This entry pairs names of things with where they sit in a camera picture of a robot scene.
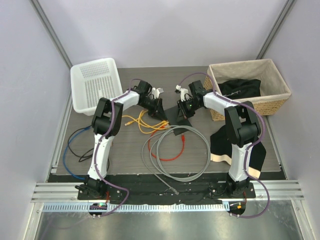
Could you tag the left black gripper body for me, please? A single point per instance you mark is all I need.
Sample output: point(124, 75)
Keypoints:
point(150, 105)

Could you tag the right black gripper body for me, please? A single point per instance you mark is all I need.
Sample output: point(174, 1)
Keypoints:
point(190, 107)

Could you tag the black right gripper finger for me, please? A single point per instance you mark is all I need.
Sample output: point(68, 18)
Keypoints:
point(180, 110)
point(187, 114)

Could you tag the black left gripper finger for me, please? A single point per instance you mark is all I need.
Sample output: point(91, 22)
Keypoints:
point(160, 107)
point(159, 115)

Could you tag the black network switch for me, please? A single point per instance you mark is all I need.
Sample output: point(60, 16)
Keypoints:
point(175, 117)

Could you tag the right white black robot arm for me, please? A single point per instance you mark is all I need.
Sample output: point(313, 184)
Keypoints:
point(241, 125)

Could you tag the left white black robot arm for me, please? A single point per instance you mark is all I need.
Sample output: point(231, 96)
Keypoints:
point(106, 124)

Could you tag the black cloth in basket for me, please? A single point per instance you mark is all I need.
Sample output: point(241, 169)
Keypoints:
point(240, 88)

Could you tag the black cloth with beige stripe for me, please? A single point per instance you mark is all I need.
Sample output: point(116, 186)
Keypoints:
point(221, 151)

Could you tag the white perforated plastic basket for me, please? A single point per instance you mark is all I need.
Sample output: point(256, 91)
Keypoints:
point(91, 81)

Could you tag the wicker basket with liner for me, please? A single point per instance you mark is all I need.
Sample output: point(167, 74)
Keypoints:
point(274, 90)

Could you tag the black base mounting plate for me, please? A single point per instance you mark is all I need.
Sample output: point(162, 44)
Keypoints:
point(148, 192)

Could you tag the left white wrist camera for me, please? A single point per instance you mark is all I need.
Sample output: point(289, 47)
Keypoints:
point(155, 92)

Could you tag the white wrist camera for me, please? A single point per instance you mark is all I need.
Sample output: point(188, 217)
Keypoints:
point(183, 92)
point(155, 92)

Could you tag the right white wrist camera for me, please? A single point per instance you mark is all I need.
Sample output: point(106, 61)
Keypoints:
point(183, 92)

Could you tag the aluminium frame rail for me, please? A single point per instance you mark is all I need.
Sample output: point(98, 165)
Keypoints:
point(62, 197)

